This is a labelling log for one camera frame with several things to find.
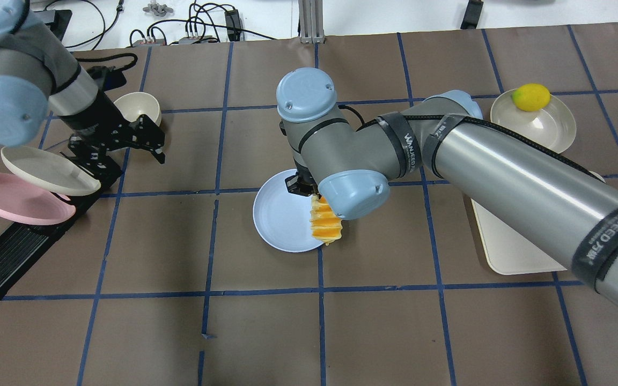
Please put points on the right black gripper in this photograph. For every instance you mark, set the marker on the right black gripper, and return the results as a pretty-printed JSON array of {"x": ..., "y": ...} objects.
[{"x": 299, "y": 186}]

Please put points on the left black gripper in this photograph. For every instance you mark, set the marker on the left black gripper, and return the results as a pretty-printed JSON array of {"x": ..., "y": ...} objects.
[{"x": 106, "y": 116}]

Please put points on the light blue plate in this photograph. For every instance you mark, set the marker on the light blue plate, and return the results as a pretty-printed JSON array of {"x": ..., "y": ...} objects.
[{"x": 282, "y": 219}]

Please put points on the croissant bread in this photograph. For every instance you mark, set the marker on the croissant bread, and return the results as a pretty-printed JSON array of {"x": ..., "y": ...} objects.
[{"x": 325, "y": 225}]

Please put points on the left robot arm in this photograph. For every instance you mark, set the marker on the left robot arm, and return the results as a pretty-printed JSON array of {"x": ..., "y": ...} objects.
[{"x": 39, "y": 75}]

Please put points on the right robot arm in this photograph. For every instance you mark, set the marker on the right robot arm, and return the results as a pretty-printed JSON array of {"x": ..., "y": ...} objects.
[{"x": 554, "y": 203}]

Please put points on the cream plate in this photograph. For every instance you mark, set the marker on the cream plate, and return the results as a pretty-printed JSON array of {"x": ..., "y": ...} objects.
[{"x": 49, "y": 171}]

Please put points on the pink plate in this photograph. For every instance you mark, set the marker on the pink plate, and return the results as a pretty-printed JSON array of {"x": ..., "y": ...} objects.
[{"x": 25, "y": 203}]

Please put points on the black dish rack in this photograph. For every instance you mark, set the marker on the black dish rack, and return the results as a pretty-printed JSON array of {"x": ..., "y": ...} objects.
[{"x": 21, "y": 246}]

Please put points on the cream tray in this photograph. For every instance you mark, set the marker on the cream tray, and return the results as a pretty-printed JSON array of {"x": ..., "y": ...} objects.
[{"x": 501, "y": 249}]

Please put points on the yellow lemon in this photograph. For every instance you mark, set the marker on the yellow lemon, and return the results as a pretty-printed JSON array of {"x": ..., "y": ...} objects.
[{"x": 531, "y": 97}]

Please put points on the black power adapter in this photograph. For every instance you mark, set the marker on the black power adapter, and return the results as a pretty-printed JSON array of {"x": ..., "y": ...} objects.
[{"x": 472, "y": 14}]

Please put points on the cream shallow bowl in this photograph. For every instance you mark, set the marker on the cream shallow bowl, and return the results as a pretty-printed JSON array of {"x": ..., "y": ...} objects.
[{"x": 553, "y": 126}]

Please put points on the aluminium frame post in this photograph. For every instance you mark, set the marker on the aluminium frame post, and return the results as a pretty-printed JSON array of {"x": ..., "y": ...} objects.
[{"x": 311, "y": 26}]

